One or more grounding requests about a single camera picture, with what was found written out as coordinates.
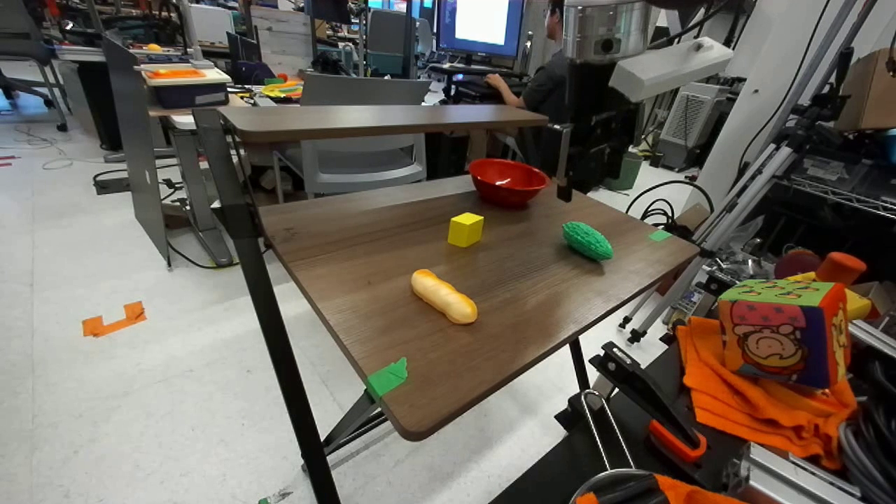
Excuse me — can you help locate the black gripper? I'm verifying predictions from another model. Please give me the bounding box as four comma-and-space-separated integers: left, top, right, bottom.
555, 59, 637, 205

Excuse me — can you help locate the green toy vegetable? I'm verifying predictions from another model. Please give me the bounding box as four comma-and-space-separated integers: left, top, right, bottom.
560, 219, 616, 265

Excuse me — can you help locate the red bowl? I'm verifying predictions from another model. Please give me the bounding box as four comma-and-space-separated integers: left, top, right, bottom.
465, 157, 551, 210

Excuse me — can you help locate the green bin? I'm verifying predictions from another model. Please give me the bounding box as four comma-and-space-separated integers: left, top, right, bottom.
616, 145, 643, 192

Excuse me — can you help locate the person in dark shirt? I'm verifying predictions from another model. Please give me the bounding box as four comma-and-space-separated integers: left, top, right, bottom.
481, 0, 573, 128

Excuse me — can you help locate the yellow cube block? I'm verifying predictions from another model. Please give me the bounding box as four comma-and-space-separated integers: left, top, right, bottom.
446, 210, 488, 248

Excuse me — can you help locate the white slanted support column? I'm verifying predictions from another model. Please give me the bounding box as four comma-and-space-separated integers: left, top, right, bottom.
691, 0, 856, 220

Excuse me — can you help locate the computer monitor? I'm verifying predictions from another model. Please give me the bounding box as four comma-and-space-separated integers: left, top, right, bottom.
433, 0, 530, 62

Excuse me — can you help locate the yellow toy bread roll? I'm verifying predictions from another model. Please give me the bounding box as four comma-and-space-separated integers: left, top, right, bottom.
408, 265, 481, 327

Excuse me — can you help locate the brown wooden desk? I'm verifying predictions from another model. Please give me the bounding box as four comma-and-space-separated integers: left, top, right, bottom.
215, 98, 555, 145

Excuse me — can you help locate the colourful plush cube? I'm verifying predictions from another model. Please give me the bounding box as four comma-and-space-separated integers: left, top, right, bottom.
714, 278, 850, 388

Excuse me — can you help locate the orange plush toy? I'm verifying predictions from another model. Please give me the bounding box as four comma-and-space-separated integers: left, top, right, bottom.
815, 248, 871, 289

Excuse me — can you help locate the orange cloth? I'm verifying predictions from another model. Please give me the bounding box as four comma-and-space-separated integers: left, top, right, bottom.
572, 469, 749, 504
675, 317, 859, 472

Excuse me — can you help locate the cardboard box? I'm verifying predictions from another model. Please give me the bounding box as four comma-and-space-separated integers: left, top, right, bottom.
833, 47, 896, 133

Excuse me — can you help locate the dark grey desk panel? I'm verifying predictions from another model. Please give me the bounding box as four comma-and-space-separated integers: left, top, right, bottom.
97, 31, 177, 271

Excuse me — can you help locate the orange clamp on floor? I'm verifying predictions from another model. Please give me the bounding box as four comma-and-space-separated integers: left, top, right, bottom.
80, 299, 149, 338

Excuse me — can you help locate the black floor cable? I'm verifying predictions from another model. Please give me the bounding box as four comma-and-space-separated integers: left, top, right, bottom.
621, 175, 716, 229

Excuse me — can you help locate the light grey wrist camera bar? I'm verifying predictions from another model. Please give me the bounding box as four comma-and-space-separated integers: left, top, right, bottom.
608, 33, 735, 104

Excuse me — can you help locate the silver aluminium rail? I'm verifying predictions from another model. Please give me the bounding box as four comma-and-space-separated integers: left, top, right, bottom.
621, 114, 815, 348

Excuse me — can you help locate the black clamp with orange handle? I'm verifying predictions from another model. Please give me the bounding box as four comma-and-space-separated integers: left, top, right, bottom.
588, 338, 714, 467

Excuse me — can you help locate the black metal table frame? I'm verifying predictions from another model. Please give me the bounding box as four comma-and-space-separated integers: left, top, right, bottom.
192, 107, 594, 504

